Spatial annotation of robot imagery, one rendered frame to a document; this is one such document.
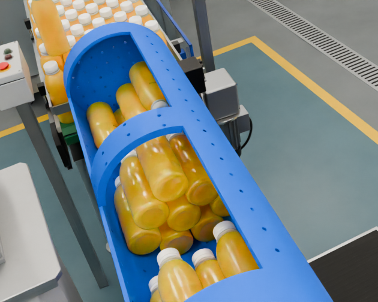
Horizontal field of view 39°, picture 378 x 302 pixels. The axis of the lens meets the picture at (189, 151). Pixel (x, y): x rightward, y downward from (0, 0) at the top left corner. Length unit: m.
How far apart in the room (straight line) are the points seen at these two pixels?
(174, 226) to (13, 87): 0.73
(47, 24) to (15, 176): 0.56
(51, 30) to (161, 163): 0.69
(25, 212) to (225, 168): 0.37
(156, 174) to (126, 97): 0.40
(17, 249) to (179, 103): 0.39
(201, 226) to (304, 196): 1.48
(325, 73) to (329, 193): 0.98
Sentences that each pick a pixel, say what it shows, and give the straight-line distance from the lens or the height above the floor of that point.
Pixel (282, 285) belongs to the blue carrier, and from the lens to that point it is 0.70.
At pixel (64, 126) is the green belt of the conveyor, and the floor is 0.90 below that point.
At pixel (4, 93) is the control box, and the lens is 1.56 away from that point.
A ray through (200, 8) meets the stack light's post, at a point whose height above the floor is 1.00.
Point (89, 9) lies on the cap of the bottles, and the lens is 1.80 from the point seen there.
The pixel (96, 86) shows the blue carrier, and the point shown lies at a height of 1.08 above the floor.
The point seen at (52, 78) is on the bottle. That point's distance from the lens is 1.53.
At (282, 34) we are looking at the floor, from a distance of 3.67.
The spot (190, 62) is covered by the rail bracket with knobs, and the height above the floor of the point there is 1.00.
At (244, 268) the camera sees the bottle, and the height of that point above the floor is 1.14.
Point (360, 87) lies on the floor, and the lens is 3.13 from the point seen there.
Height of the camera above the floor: 1.80
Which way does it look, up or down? 40 degrees down
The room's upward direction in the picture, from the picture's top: 12 degrees counter-clockwise
